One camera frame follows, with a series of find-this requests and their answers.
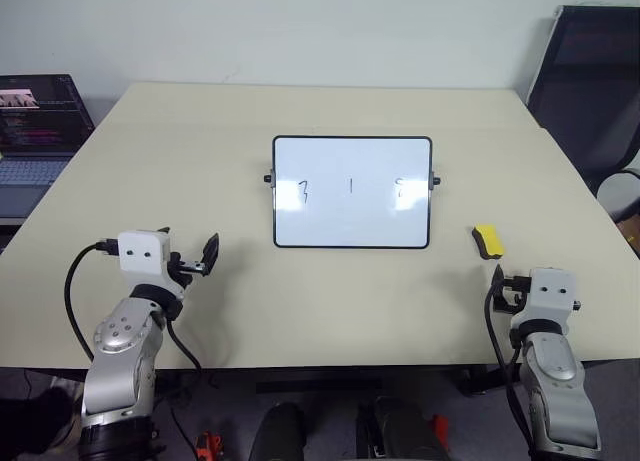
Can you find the orange and black tool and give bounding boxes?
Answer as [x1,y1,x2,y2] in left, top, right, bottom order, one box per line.
[193,429,225,461]

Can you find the open grey laptop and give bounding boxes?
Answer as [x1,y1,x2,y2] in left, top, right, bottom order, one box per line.
[0,73,97,220]

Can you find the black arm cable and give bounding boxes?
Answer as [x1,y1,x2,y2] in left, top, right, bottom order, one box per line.
[63,236,120,364]
[164,318,204,375]
[485,286,535,456]

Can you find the black mesh office chair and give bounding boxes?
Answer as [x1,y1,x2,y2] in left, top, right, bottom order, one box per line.
[526,4,640,198]

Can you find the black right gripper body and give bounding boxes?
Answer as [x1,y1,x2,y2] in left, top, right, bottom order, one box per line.
[492,275,533,315]

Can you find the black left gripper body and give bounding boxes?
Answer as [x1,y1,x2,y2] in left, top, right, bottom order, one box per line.
[167,250,207,289]

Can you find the yellow and black eraser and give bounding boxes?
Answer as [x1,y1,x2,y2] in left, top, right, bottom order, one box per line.
[470,223,505,261]

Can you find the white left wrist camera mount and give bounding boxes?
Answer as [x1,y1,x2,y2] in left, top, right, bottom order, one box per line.
[117,229,184,299]

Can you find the white rounded chair part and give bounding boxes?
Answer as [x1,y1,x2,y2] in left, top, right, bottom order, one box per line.
[596,167,640,223]

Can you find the brown cardboard box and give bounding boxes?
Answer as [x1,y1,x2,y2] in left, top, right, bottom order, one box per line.
[615,214,640,260]

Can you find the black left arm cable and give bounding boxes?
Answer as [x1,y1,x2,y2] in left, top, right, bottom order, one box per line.
[63,236,120,364]
[164,318,204,375]

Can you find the small black-framed whiteboard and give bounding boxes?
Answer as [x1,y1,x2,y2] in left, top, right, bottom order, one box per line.
[262,134,443,251]

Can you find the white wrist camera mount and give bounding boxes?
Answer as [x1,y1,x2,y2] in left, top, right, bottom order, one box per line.
[513,266,577,328]
[117,229,184,299]

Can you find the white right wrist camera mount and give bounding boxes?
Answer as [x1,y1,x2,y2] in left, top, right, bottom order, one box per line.
[513,266,577,328]

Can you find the dark rounded shape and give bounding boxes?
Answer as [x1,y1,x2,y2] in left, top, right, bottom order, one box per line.
[356,394,452,461]

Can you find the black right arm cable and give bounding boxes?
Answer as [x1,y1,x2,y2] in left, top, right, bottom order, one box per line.
[485,286,535,456]

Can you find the black table frame bar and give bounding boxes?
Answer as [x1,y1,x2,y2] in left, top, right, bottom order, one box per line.
[255,377,384,395]

